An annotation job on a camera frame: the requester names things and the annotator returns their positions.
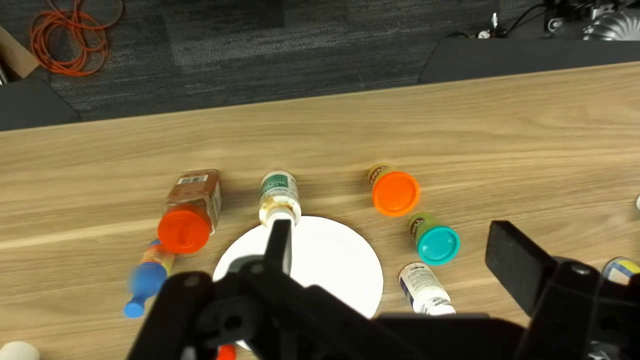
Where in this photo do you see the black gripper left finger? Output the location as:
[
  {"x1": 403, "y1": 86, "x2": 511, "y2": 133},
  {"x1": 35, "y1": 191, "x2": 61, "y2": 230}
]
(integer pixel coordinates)
[{"x1": 126, "y1": 219, "x2": 401, "y2": 360}]

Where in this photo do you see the brown cardboard piece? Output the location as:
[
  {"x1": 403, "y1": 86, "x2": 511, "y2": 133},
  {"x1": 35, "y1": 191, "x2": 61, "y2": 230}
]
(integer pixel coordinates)
[{"x1": 0, "y1": 27, "x2": 39, "y2": 82}]

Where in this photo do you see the orange-lid brown spice jar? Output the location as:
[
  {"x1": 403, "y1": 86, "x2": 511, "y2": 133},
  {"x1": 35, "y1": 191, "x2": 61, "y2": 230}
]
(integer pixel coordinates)
[{"x1": 155, "y1": 169, "x2": 224, "y2": 257}]

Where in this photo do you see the blue bowling pin toy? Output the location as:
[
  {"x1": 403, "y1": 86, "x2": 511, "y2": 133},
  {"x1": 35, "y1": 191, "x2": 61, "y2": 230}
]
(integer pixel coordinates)
[{"x1": 122, "y1": 238, "x2": 176, "y2": 320}]

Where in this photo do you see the orange cable coil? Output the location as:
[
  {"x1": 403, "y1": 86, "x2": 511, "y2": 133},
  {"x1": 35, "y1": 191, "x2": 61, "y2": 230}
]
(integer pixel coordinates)
[{"x1": 26, "y1": 0, "x2": 126, "y2": 78}]

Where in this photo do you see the white bottle green label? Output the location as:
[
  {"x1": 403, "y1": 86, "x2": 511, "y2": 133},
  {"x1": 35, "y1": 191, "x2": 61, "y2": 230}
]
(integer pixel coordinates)
[{"x1": 256, "y1": 170, "x2": 304, "y2": 228}]

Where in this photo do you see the black chair base with casters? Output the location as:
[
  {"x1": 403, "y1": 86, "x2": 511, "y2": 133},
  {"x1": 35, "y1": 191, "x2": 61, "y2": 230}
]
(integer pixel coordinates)
[{"x1": 542, "y1": 0, "x2": 640, "y2": 45}]

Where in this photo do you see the silver cap spice jar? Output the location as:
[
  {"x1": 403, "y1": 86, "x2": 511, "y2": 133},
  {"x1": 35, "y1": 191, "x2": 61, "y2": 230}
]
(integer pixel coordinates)
[{"x1": 395, "y1": 260, "x2": 458, "y2": 318}]

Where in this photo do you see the white paper plate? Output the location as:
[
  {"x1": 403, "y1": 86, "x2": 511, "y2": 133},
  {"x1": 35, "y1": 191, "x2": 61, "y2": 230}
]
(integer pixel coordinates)
[{"x1": 210, "y1": 214, "x2": 386, "y2": 320}]

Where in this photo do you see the teal-lid green dough can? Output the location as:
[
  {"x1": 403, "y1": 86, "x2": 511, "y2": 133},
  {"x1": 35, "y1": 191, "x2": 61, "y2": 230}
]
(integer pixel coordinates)
[{"x1": 407, "y1": 212, "x2": 464, "y2": 269}]

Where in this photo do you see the orange-lid yellow dough can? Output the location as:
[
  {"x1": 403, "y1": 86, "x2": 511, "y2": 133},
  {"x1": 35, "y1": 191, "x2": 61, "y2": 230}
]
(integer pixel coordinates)
[{"x1": 365, "y1": 165, "x2": 422, "y2": 219}]

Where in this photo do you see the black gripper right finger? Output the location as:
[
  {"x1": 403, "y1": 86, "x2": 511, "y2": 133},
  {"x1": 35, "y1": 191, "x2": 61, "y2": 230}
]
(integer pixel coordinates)
[{"x1": 483, "y1": 221, "x2": 640, "y2": 360}]

